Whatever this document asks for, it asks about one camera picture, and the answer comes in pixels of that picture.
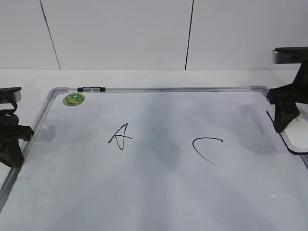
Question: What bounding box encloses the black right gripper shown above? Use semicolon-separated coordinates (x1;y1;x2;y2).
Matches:
267;63;308;133

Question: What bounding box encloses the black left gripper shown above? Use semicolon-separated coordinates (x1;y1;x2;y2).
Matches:
0;113;34;167

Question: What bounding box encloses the white whiteboard eraser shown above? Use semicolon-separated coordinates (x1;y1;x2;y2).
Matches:
273;108;308;155

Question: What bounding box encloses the round green magnet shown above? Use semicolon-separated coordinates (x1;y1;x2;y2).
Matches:
63;93;85;106

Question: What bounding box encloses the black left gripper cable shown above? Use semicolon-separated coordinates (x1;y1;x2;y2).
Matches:
0;98;18;121

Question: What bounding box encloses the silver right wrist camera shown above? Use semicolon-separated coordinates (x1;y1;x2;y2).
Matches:
272;47;308;64

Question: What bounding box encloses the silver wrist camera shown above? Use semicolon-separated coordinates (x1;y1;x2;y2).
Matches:
0;87;21;104
272;47;308;64

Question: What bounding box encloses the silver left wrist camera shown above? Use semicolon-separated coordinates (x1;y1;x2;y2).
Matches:
0;87;21;104

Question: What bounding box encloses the white whiteboard with aluminium frame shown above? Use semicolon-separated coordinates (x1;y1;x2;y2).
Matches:
0;87;308;231

